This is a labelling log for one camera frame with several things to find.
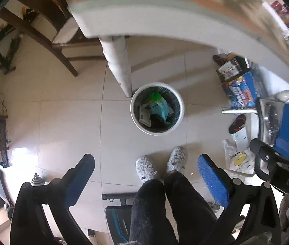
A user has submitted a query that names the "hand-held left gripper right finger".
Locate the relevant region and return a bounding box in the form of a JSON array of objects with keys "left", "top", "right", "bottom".
[{"left": 197, "top": 154, "right": 280, "bottom": 245}]

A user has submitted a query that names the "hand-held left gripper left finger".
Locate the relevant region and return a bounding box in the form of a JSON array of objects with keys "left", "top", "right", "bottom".
[{"left": 10, "top": 154, "right": 95, "bottom": 245}]

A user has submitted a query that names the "white round trash can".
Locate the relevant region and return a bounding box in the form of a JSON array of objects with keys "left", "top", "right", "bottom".
[{"left": 130, "top": 82, "right": 185, "bottom": 136}]

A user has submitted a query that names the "white carton with black label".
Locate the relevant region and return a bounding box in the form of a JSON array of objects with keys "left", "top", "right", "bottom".
[{"left": 138, "top": 104, "right": 153, "bottom": 127}]

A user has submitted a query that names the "green and blue snack packet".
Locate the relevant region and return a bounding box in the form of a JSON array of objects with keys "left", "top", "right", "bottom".
[{"left": 148, "top": 92, "right": 171, "bottom": 126}]

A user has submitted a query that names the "white plastic bag yellow print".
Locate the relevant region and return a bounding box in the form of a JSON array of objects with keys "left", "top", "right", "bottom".
[{"left": 222, "top": 139, "right": 256, "bottom": 178}]

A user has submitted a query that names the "person's right leg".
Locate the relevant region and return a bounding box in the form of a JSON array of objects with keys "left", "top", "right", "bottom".
[{"left": 163, "top": 171, "right": 219, "bottom": 245}]

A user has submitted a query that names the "person's leg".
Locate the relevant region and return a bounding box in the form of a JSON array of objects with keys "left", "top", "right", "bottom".
[
  {"left": 163, "top": 171, "right": 219, "bottom": 245},
  {"left": 129, "top": 179, "right": 180, "bottom": 245}
]

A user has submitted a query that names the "black framed glass stool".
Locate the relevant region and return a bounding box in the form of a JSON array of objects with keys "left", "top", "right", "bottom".
[{"left": 256, "top": 98, "right": 288, "bottom": 177}]

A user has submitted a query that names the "grey fuzzy slipper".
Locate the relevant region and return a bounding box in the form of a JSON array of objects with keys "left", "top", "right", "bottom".
[
  {"left": 166, "top": 147, "right": 188, "bottom": 173},
  {"left": 135, "top": 155, "right": 158, "bottom": 184}
]

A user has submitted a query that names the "white envelope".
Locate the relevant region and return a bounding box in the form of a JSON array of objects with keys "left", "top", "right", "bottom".
[{"left": 232, "top": 127, "right": 250, "bottom": 150}]

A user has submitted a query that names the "red and black slipper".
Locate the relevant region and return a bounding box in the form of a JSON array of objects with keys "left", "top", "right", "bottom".
[{"left": 228, "top": 114, "right": 247, "bottom": 135}]

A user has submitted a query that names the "white metal bar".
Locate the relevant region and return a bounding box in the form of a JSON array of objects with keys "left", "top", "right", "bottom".
[{"left": 222, "top": 108, "right": 259, "bottom": 115}]

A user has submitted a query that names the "blue printed carton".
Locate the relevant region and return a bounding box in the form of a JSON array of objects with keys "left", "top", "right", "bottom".
[{"left": 222, "top": 71, "right": 263, "bottom": 109}]

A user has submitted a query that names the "person's left leg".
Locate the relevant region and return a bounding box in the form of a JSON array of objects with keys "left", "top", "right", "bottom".
[{"left": 129, "top": 179, "right": 180, "bottom": 245}]

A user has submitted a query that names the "black and white box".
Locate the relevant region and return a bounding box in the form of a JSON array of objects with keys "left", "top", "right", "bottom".
[{"left": 216, "top": 56, "right": 251, "bottom": 84}]

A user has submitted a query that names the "red drink can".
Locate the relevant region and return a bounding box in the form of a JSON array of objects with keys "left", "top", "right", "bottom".
[{"left": 271, "top": 0, "right": 289, "bottom": 15}]

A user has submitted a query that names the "black exercise machine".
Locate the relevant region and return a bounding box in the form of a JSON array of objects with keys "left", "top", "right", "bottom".
[{"left": 0, "top": 26, "right": 23, "bottom": 75}]

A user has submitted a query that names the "white paper sheet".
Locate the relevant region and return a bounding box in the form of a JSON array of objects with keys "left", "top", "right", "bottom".
[{"left": 52, "top": 17, "right": 80, "bottom": 44}]

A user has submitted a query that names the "dark wooden chair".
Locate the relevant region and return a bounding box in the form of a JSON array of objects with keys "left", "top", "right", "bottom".
[{"left": 0, "top": 0, "right": 104, "bottom": 77}]

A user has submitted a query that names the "white table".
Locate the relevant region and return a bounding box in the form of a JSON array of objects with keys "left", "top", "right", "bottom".
[{"left": 69, "top": 0, "right": 289, "bottom": 99}]

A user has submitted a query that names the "metal ring clamp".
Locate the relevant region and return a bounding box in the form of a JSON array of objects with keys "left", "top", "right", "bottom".
[{"left": 264, "top": 103, "right": 281, "bottom": 134}]

